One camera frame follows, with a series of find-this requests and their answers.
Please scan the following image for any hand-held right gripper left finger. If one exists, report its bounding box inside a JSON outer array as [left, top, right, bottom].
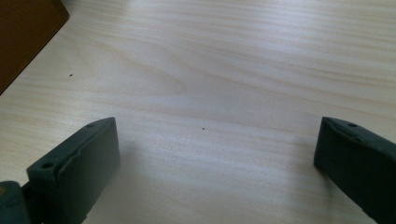
[[21, 117, 121, 224]]

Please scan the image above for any brown wooden box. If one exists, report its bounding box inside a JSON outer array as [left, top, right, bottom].
[[0, 0, 71, 96]]

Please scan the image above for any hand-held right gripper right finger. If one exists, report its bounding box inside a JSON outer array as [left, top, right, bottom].
[[313, 116, 396, 224]]

